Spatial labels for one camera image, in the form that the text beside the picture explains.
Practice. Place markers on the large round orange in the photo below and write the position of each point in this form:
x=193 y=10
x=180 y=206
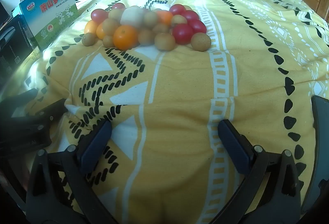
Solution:
x=126 y=37

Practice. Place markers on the black television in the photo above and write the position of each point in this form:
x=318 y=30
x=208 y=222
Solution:
x=3 y=15

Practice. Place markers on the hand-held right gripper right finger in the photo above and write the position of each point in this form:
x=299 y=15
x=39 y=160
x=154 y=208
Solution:
x=235 y=146

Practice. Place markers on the yellow patterned bed sheet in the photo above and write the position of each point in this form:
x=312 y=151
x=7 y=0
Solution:
x=180 y=85

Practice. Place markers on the long black printed box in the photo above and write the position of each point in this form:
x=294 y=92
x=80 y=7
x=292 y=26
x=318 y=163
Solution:
x=15 y=43

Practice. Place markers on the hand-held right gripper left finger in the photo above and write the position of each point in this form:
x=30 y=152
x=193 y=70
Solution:
x=95 y=145

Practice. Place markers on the pale vegetable chunk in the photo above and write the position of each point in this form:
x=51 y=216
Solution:
x=132 y=16

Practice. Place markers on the pile of brown longans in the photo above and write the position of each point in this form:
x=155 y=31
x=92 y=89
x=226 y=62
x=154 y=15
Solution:
x=201 y=41

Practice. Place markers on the blue and green carton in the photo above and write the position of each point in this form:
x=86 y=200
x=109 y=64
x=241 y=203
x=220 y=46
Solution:
x=54 y=10

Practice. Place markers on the small round orange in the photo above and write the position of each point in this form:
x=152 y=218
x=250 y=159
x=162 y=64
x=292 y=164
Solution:
x=165 y=17
x=100 y=31
x=90 y=28

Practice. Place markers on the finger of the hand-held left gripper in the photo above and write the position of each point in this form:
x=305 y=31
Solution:
x=21 y=100
x=48 y=112

